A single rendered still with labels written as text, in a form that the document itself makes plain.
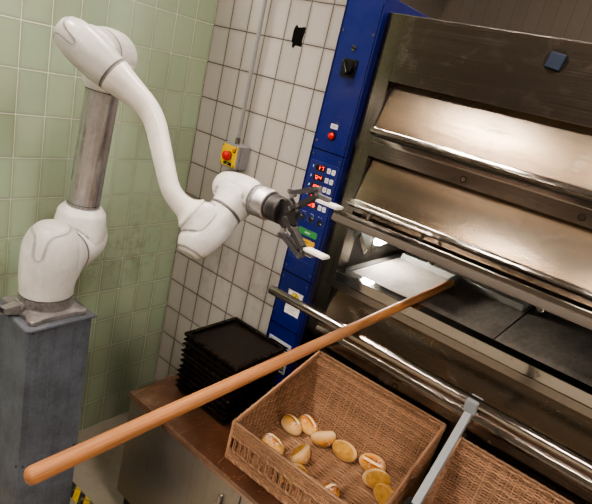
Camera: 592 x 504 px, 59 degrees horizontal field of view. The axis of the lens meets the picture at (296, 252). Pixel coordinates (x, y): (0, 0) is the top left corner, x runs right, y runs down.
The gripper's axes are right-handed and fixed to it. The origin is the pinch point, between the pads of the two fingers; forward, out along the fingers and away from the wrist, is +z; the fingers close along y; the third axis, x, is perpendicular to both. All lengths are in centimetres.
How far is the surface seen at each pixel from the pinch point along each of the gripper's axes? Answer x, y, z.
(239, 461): -6, 88, -14
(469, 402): -17, 32, 43
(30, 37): 22, -26, -116
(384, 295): -55, 31, -4
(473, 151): -53, -26, 10
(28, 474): 78, 29, 7
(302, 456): -22, 84, -1
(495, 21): -805, -186, -287
